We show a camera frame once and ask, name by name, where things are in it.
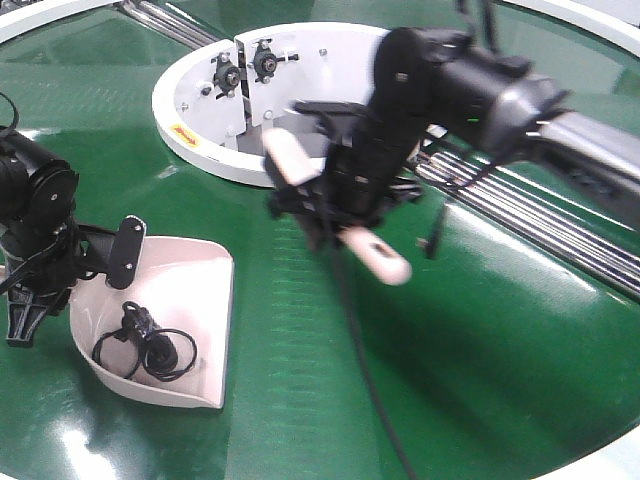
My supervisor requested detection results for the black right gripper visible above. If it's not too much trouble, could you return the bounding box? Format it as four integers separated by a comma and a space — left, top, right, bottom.
267, 101, 425, 250

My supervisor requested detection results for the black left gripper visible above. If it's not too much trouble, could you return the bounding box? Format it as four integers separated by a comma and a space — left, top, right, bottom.
4, 215, 146, 346

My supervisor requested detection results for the pink hand brush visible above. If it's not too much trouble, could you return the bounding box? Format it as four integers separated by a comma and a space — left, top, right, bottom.
262, 128, 412, 286

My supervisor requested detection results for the pink plastic dustpan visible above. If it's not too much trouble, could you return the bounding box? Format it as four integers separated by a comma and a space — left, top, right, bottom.
70, 236, 234, 409

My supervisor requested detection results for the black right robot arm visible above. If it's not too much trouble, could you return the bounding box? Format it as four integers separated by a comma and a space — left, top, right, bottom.
263, 27, 639, 245

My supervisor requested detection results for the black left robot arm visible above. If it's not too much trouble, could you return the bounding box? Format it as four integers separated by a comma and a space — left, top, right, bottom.
1, 127, 146, 348

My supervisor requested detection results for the right black bearing block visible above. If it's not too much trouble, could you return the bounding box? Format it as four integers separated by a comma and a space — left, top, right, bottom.
248, 39, 300, 84

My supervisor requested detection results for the black bearing block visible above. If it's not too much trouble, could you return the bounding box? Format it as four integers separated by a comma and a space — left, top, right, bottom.
248, 39, 300, 84
212, 52, 241, 99

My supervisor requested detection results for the left black bearing block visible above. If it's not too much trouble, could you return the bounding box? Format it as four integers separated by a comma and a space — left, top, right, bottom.
212, 52, 241, 99

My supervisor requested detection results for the left steel roller set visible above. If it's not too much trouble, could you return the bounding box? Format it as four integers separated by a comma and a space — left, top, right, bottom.
118, 1, 220, 50

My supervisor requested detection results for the steel roller set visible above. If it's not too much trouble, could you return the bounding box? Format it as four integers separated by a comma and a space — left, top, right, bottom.
118, 1, 220, 50
410, 153, 639, 299

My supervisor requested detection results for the white outer rim left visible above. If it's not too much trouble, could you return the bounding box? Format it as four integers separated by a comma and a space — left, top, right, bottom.
1, 0, 113, 43

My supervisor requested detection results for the white rim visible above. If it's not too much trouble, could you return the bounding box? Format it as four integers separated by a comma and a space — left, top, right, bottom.
1, 0, 113, 43
505, 0, 639, 59

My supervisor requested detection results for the right steel roller set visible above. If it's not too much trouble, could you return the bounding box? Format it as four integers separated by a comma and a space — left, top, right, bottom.
410, 153, 639, 299

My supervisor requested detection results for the white outer rim right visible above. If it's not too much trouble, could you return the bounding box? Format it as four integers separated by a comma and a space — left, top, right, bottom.
505, 0, 639, 59

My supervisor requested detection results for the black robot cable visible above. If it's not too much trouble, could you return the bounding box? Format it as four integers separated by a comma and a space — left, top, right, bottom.
327, 239, 419, 480

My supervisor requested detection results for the white inner conveyor ring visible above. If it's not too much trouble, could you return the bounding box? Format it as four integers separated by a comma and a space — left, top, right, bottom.
151, 22, 451, 190

